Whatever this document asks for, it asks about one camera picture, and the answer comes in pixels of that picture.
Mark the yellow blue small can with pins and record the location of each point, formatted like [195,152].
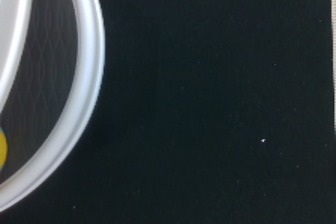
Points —
[3,149]

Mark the white two-tier lazy Susan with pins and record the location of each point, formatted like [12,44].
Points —
[51,68]

